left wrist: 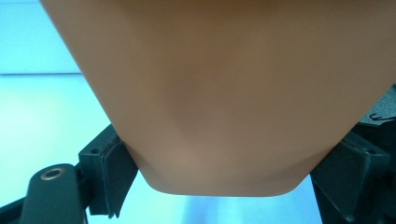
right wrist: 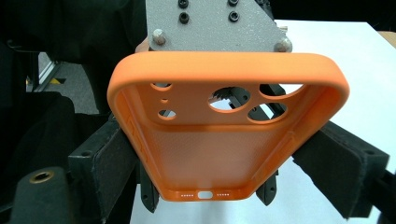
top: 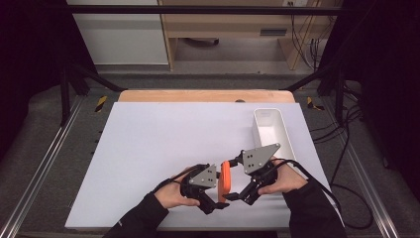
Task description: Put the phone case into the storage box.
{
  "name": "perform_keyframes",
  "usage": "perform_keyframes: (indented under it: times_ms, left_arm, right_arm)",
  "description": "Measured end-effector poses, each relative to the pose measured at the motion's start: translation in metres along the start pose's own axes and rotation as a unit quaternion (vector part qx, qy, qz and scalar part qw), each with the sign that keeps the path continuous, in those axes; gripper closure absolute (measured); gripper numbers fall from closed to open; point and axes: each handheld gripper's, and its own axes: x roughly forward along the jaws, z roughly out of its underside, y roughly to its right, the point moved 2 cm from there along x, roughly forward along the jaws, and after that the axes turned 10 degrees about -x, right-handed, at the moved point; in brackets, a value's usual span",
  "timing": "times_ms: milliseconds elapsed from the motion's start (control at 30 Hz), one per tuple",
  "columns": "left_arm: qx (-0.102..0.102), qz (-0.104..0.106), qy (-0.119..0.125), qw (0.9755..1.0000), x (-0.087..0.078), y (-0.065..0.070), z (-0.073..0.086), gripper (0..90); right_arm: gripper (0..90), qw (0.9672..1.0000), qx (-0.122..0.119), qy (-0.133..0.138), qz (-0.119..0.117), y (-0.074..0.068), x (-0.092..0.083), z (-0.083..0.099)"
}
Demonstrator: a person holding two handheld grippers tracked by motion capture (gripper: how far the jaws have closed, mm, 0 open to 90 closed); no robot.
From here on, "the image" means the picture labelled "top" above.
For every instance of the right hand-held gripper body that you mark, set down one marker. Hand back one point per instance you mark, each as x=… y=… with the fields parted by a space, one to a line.
x=259 y=158

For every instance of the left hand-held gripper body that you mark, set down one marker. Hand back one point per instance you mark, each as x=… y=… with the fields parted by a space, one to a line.
x=206 y=178

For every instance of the orange phone case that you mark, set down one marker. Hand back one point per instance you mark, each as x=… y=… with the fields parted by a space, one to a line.
x=225 y=181

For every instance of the person's right hand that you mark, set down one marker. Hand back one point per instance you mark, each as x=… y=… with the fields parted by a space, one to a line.
x=285 y=181

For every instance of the person's left hand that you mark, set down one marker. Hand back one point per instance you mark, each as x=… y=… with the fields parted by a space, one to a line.
x=171 y=195

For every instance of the white plastic bin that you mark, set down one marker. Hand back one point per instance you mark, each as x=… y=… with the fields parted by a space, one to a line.
x=270 y=130

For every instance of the white table mat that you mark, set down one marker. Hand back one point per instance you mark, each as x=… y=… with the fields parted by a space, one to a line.
x=165 y=139

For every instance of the yellow black hazard tape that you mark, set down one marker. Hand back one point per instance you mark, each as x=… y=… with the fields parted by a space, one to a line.
x=312 y=103
x=101 y=103

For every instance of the wooden table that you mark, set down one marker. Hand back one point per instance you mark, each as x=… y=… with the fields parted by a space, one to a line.
x=198 y=95

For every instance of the grey desk label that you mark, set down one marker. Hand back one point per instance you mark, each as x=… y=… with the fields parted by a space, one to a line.
x=273 y=32

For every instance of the light wooden desk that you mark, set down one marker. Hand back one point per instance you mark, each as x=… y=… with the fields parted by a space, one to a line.
x=228 y=24

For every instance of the dark curtain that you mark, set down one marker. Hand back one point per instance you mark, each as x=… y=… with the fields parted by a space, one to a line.
x=29 y=49
x=386 y=66

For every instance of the white cabinet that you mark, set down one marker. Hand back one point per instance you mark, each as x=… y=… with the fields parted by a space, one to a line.
x=122 y=36

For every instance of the black frame leg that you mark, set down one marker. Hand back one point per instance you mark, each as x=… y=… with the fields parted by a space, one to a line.
x=339 y=95
x=66 y=95

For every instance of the aluminium floor rail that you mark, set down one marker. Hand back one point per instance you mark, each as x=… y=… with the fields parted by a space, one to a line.
x=373 y=198
x=39 y=178

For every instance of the black horizontal frame bar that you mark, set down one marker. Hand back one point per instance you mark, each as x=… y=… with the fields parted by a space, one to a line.
x=198 y=9

